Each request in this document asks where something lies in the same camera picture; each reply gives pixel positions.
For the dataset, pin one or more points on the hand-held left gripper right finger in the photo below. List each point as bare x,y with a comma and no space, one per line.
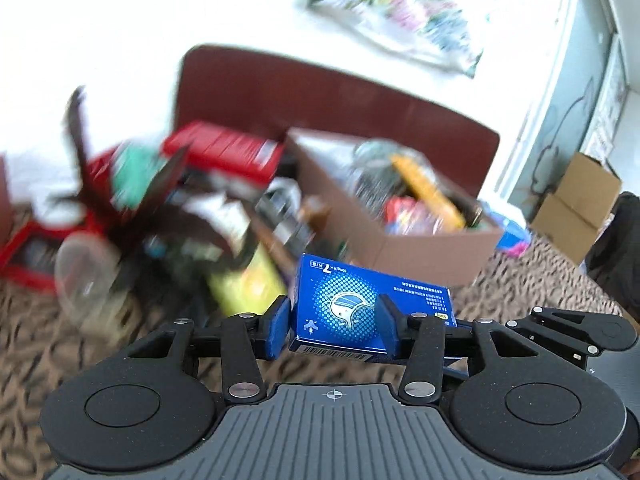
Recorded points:
387,327

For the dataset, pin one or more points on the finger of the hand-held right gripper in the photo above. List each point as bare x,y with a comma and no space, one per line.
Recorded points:
600,330

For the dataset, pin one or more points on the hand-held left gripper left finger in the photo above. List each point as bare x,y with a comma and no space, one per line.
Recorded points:
277,327

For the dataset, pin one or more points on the blue medicine box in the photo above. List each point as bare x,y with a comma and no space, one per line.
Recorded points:
340,305

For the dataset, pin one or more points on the yellow-green white carton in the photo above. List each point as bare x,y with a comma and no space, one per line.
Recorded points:
245,285

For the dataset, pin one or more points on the brown cardboard box container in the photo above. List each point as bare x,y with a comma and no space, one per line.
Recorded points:
430,255

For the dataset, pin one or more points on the dark cloth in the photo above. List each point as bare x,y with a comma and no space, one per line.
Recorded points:
620,250

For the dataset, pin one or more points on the plain cardboard box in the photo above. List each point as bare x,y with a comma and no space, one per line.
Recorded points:
565,232
590,182

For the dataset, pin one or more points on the red colourful packet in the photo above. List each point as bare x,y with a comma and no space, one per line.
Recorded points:
405,212

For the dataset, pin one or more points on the white paper packet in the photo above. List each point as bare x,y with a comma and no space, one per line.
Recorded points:
220,220

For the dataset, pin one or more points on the blue pink bag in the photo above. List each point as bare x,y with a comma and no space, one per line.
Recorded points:
510,237

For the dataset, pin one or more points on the yellow packet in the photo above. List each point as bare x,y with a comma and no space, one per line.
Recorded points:
425,190

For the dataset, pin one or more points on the clear plastic bag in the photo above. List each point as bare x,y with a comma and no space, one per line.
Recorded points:
370,165

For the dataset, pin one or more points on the large red box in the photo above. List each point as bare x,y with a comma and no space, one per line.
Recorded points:
220,147

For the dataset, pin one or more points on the black feather toy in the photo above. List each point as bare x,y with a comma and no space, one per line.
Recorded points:
120,220

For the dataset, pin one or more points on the clear plastic cup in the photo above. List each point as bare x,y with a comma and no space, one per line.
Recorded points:
85,275

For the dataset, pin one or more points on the green packet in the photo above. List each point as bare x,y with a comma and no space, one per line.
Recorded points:
137,175

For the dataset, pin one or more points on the brown wooden headboard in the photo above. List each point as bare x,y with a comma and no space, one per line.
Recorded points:
300,95

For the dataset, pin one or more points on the red tray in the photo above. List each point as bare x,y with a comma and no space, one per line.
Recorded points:
20,240

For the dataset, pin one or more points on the floral plastic bag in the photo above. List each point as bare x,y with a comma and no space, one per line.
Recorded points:
400,10

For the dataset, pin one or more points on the white quilted mattress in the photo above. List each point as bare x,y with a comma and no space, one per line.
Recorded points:
150,10

